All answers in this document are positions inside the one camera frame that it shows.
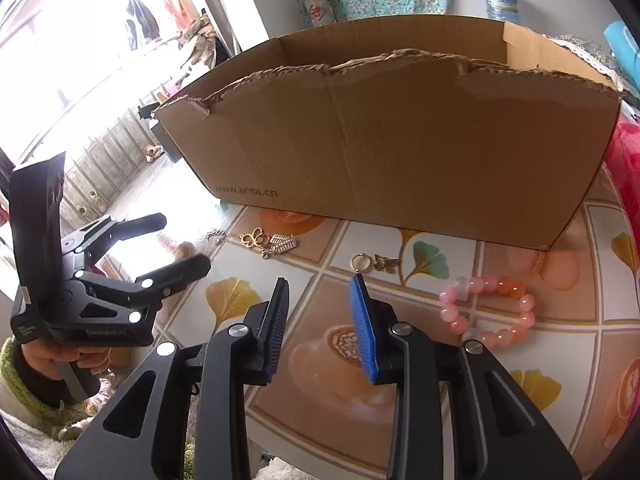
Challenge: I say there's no person's left hand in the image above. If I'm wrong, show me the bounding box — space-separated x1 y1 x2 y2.
22 342 113 383

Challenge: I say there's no brown patterned cloth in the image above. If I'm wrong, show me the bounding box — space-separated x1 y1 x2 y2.
177 10 231 68

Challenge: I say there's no pink printed blanket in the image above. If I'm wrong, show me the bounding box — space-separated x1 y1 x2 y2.
600 112 640 241

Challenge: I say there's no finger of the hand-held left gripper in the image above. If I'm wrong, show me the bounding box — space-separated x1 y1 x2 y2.
75 252 212 322
62 212 168 281

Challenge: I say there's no green lace-trimmed pillow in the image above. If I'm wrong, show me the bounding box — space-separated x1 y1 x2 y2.
550 34 623 91

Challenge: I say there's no dark hanging jacket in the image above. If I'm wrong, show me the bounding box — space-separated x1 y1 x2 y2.
125 0 160 51

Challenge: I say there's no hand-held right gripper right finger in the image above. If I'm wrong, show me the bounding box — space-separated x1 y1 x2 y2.
349 273 583 480

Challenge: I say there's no brown cardboard box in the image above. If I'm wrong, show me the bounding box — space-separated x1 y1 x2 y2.
155 14 623 252

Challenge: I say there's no gold abacus charm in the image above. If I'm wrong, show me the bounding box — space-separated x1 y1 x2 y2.
260 232 300 261

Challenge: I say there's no red diamond pattern pillow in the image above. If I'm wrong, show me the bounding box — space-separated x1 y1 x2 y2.
300 0 341 28

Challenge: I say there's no pink bead bracelet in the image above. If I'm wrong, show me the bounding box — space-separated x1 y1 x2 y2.
439 275 537 352

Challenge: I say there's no tile pattern tablecloth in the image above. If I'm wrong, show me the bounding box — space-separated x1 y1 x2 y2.
107 180 640 480

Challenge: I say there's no gold ring butterfly charm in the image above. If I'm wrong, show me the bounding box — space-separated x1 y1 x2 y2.
350 253 401 275

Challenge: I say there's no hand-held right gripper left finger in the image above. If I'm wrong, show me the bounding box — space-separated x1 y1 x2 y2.
54 276 292 480

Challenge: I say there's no green fuzzy cloth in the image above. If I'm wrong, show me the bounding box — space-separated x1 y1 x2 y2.
182 437 201 480

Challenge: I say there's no metal balcony railing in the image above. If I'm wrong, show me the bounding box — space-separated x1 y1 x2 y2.
60 105 166 226

